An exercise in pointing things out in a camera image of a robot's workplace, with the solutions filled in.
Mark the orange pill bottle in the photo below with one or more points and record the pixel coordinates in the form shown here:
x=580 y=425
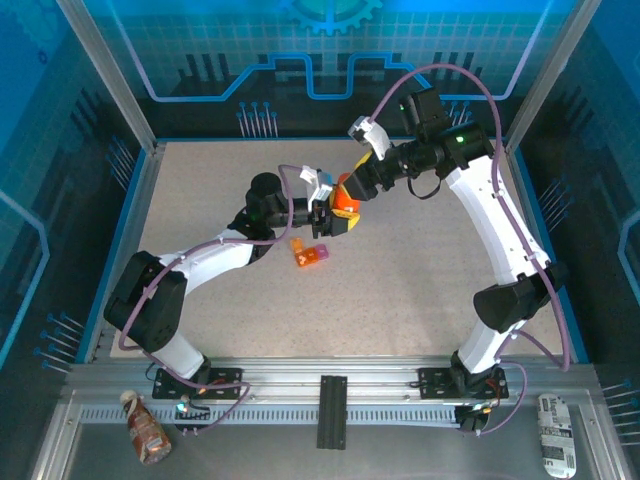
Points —
x=345 y=200

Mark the orange and pink pill organizer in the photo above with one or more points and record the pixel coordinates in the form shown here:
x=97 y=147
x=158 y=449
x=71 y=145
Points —
x=312 y=258

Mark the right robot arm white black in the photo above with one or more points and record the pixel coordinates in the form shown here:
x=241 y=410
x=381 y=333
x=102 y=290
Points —
x=480 y=210

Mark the brown drink bottle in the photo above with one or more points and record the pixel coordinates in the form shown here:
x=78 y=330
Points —
x=147 y=430

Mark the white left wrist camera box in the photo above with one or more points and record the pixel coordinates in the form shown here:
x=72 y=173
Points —
x=317 y=182

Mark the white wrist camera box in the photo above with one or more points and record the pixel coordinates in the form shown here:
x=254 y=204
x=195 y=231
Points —
x=317 y=182
x=375 y=137

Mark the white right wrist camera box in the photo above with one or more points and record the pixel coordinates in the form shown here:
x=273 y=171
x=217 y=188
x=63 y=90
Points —
x=375 y=137

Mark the aluminium cross rail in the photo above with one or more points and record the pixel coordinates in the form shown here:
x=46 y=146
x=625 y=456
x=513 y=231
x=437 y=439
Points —
x=350 y=367

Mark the aluminium frame post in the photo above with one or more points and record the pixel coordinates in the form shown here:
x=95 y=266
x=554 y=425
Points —
x=111 y=75
x=548 y=75

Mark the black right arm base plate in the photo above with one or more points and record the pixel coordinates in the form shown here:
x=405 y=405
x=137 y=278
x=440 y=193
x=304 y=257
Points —
x=435 y=382

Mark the black extrusion bracket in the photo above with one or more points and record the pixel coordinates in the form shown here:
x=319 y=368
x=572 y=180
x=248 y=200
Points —
x=332 y=412

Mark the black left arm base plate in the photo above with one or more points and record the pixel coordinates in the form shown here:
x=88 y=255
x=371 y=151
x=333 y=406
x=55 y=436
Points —
x=225 y=380

